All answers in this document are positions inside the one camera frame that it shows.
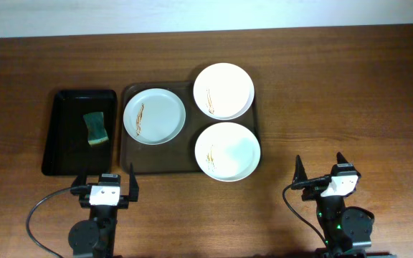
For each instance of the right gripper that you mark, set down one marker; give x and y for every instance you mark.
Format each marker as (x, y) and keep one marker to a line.
(309, 193)

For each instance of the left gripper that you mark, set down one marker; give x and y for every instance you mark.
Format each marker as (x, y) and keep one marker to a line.
(128, 197)

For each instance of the green yellow sponge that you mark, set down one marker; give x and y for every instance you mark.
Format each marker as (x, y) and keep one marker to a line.
(96, 132)

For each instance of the pale blue plate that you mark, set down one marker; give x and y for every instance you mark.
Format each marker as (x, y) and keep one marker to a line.
(154, 116)

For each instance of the white plate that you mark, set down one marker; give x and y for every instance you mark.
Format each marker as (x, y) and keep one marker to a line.
(227, 152)
(223, 91)

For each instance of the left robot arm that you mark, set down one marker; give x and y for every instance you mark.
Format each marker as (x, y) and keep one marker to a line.
(95, 236)

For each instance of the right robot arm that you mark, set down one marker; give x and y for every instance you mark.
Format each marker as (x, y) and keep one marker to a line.
(346, 230)

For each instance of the black plastic tray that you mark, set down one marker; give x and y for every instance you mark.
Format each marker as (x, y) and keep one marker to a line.
(67, 151)

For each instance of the brown serving tray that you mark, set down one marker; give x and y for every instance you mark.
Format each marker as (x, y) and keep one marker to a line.
(175, 156)

